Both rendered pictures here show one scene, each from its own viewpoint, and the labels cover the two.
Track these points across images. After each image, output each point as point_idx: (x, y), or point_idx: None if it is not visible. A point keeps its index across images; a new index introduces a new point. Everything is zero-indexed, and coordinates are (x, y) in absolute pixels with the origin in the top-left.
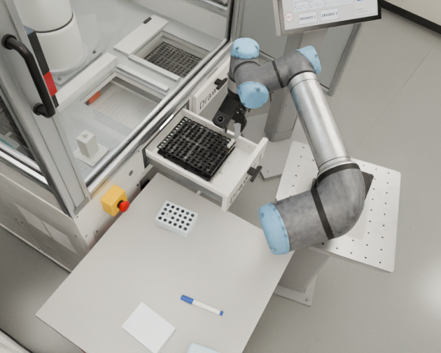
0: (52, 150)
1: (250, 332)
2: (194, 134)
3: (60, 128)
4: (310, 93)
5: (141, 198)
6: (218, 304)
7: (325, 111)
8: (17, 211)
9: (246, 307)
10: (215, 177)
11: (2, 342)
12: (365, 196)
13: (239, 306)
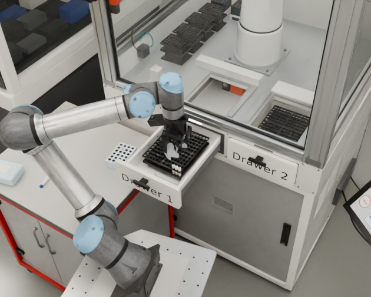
0: (98, 27)
1: (23, 204)
2: (186, 144)
3: (104, 21)
4: (101, 101)
5: (145, 138)
6: (49, 185)
7: (83, 109)
8: None
9: (42, 202)
10: (151, 170)
11: (32, 70)
12: (122, 296)
13: (44, 198)
